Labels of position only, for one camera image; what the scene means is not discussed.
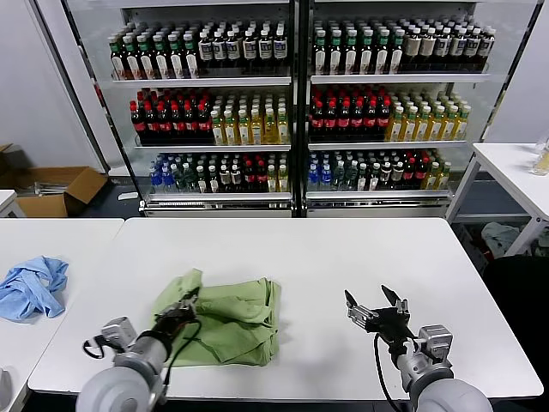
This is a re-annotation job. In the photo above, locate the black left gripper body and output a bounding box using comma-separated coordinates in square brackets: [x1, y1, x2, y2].
[149, 309, 200, 341]

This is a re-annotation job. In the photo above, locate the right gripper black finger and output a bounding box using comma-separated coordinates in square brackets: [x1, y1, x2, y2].
[343, 289, 381, 331]
[381, 284, 411, 318]

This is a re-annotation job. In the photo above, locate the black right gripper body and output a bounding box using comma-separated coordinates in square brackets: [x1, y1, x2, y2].
[371, 306, 419, 347]

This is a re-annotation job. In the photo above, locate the light green t-shirt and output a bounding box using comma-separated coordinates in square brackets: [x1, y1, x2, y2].
[150, 268, 283, 369]

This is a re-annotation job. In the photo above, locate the pile of grey clothes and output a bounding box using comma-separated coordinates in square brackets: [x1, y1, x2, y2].
[480, 221, 549, 268]

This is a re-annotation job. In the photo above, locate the crumpled light blue shirt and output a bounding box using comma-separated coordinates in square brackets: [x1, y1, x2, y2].
[0, 256, 69, 323]

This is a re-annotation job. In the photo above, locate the open brown cardboard box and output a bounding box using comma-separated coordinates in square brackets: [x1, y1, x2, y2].
[15, 166, 109, 219]

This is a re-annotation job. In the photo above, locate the white side table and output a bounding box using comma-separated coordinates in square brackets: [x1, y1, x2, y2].
[445, 142, 549, 284]

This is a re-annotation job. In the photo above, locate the clear plastic cup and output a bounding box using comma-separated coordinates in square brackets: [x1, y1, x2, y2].
[530, 136, 549, 177]

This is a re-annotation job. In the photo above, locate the small white cabinet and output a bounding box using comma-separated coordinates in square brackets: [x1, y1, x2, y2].
[0, 190, 26, 219]

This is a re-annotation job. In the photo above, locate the white drinks shelf cabinet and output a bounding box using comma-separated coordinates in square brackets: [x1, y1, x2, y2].
[109, 0, 304, 219]
[299, 0, 492, 220]

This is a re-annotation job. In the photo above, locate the open glass cabinet door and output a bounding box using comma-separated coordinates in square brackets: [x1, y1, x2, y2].
[443, 0, 549, 222]
[29, 0, 147, 211]

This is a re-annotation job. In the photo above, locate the green-cap tea bottle white label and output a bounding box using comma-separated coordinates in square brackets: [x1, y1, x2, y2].
[374, 33, 390, 76]
[312, 33, 329, 76]
[124, 35, 142, 82]
[359, 33, 375, 76]
[167, 33, 186, 80]
[328, 33, 344, 76]
[183, 32, 201, 80]
[389, 32, 406, 76]
[109, 36, 128, 82]
[137, 34, 156, 81]
[153, 33, 171, 81]
[343, 33, 359, 76]

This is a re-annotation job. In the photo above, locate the white-cap dark drink bottle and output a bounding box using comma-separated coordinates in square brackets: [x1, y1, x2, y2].
[257, 27, 274, 68]
[273, 27, 289, 67]
[212, 29, 227, 68]
[198, 30, 214, 68]
[242, 28, 258, 68]
[226, 29, 241, 68]

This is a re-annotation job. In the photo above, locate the white-cap bottle beige label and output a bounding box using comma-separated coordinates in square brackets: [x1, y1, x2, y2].
[405, 27, 423, 70]
[420, 27, 437, 70]

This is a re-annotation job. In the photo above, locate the white-cap bottle grey label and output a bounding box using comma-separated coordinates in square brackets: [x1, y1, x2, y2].
[465, 30, 482, 71]
[434, 28, 452, 70]
[480, 31, 496, 70]
[449, 29, 468, 71]

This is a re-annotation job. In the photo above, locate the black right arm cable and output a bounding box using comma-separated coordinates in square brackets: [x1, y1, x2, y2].
[372, 332, 413, 412]

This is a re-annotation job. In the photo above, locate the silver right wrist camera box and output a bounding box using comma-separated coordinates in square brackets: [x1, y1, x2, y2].
[418, 324, 455, 366]

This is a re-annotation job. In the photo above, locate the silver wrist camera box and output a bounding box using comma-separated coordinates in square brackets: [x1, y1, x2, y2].
[418, 324, 455, 366]
[101, 316, 137, 354]

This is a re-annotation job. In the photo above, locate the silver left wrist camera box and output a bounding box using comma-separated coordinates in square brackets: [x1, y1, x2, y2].
[101, 316, 137, 354]

